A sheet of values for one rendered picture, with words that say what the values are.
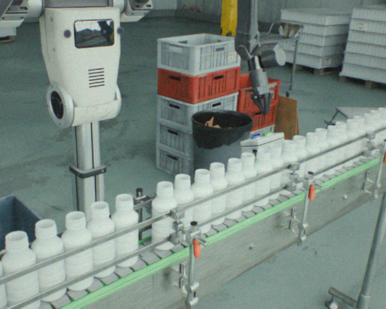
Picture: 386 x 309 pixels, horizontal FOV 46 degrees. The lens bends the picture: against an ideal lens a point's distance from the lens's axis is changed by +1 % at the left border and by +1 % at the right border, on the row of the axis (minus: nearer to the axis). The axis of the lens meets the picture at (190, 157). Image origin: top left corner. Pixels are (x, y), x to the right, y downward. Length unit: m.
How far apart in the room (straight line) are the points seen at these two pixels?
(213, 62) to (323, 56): 4.83
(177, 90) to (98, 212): 2.69
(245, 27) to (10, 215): 0.95
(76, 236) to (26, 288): 0.13
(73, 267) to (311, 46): 7.58
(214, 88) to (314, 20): 4.82
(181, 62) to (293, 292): 1.84
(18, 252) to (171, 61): 2.82
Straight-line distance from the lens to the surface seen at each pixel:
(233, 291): 2.61
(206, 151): 3.18
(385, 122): 1.88
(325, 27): 8.15
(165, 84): 3.67
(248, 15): 1.46
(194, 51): 3.40
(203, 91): 3.57
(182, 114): 3.58
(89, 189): 1.71
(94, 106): 1.57
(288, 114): 4.59
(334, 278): 2.86
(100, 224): 0.97
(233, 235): 1.24
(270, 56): 1.51
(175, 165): 3.78
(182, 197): 1.09
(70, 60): 1.49
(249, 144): 1.52
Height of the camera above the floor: 1.63
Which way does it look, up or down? 23 degrees down
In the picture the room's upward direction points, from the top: 3 degrees clockwise
